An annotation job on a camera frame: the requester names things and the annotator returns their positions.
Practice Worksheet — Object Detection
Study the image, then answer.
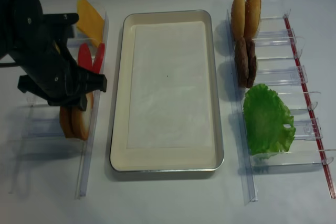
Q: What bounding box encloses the right brown meat patty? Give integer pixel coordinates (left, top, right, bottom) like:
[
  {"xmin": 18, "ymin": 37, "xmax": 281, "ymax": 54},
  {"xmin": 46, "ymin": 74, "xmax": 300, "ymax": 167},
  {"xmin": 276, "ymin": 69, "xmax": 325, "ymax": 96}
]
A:
[{"xmin": 246, "ymin": 39, "xmax": 257, "ymax": 88}]

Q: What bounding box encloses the left clear acrylic rack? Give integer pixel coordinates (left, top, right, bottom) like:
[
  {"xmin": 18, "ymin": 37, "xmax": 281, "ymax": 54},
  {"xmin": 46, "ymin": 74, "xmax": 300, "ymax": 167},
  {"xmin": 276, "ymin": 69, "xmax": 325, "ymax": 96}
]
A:
[{"xmin": 7, "ymin": 11, "xmax": 110, "ymax": 200}]

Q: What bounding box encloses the right clear acrylic rack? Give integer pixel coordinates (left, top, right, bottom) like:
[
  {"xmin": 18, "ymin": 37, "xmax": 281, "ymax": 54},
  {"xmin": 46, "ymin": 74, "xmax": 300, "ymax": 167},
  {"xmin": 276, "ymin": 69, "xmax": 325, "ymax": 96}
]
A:
[{"xmin": 223, "ymin": 0, "xmax": 335, "ymax": 202}]

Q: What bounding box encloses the left top bun half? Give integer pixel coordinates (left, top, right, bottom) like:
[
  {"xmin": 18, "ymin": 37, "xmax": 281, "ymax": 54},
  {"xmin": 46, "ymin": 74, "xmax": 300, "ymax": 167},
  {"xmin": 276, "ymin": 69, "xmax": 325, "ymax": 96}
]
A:
[{"xmin": 231, "ymin": 0, "xmax": 245, "ymax": 41}]

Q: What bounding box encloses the left red tomato slice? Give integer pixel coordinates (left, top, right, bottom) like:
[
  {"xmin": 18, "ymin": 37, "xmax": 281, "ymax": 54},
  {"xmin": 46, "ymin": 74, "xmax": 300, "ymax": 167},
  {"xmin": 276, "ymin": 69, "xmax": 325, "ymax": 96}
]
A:
[{"xmin": 77, "ymin": 43, "xmax": 93, "ymax": 70}]

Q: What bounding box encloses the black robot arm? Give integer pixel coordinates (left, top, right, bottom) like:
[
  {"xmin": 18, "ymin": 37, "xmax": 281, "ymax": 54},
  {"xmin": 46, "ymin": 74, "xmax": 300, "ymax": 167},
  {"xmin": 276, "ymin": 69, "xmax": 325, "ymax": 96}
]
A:
[{"xmin": 1, "ymin": 0, "xmax": 107, "ymax": 111}]

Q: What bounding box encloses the right top bun half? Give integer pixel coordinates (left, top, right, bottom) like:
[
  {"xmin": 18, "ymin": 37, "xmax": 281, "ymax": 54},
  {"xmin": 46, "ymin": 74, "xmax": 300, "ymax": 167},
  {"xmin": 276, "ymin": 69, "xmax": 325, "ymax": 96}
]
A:
[{"xmin": 244, "ymin": 0, "xmax": 261, "ymax": 39}]

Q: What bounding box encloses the bun slice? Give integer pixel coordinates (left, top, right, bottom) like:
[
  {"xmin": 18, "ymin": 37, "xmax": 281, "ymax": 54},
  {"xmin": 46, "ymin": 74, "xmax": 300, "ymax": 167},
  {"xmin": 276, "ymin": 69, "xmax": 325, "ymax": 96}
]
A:
[
  {"xmin": 59, "ymin": 106, "xmax": 75, "ymax": 138},
  {"xmin": 71, "ymin": 92, "xmax": 94, "ymax": 141}
]

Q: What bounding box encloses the cream metal tray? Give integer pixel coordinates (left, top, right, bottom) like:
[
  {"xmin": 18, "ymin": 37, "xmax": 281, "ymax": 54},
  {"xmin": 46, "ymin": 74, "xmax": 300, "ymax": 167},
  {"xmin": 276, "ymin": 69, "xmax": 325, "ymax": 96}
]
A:
[{"xmin": 110, "ymin": 10, "xmax": 224, "ymax": 172}]

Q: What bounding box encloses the yellow cheese slice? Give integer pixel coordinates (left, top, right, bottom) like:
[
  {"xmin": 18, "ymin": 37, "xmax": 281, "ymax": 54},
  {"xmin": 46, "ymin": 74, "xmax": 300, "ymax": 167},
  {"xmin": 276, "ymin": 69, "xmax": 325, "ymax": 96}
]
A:
[{"xmin": 76, "ymin": 0, "xmax": 104, "ymax": 48}]

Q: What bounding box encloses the clear acrylic rack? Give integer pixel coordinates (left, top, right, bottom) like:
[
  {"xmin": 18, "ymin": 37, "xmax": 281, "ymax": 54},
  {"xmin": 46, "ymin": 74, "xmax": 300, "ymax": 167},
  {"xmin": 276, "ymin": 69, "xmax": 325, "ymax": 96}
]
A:
[
  {"xmin": 223, "ymin": 0, "xmax": 335, "ymax": 202},
  {"xmin": 7, "ymin": 11, "xmax": 110, "ymax": 200}
]

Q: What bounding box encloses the white paper tray liner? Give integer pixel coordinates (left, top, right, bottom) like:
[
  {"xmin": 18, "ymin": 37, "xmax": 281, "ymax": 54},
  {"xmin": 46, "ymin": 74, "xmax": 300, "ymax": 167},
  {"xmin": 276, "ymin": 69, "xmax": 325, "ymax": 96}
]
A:
[{"xmin": 128, "ymin": 22, "xmax": 213, "ymax": 148}]

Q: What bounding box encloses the bun half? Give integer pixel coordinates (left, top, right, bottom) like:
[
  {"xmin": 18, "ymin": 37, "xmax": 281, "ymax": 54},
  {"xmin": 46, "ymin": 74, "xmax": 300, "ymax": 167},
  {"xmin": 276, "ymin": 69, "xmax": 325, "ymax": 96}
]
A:
[
  {"xmin": 231, "ymin": 0, "xmax": 245, "ymax": 41},
  {"xmin": 244, "ymin": 0, "xmax": 261, "ymax": 39}
]

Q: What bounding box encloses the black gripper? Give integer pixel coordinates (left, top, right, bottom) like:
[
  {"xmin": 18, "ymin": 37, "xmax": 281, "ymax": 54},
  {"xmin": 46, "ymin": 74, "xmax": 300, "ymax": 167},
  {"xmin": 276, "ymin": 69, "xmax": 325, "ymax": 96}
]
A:
[{"xmin": 9, "ymin": 0, "xmax": 107, "ymax": 111}]

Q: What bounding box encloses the red tomato slice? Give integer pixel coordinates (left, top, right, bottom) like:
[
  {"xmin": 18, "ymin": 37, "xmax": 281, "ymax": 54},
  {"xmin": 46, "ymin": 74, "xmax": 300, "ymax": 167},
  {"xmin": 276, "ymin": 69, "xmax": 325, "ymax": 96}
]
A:
[
  {"xmin": 92, "ymin": 43, "xmax": 105, "ymax": 73},
  {"xmin": 77, "ymin": 43, "xmax": 93, "ymax": 70}
]

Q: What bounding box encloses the right red tomato slice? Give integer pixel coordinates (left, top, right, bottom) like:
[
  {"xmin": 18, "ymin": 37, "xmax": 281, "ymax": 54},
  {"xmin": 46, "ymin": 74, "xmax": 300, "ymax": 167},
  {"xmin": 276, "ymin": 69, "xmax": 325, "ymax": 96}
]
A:
[{"xmin": 92, "ymin": 43, "xmax": 105, "ymax": 73}]

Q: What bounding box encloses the green lettuce leaf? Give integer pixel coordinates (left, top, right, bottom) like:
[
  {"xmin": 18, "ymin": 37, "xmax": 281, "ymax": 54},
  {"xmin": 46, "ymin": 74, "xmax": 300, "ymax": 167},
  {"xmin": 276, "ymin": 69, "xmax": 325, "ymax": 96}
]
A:
[{"xmin": 243, "ymin": 84, "xmax": 296, "ymax": 155}]

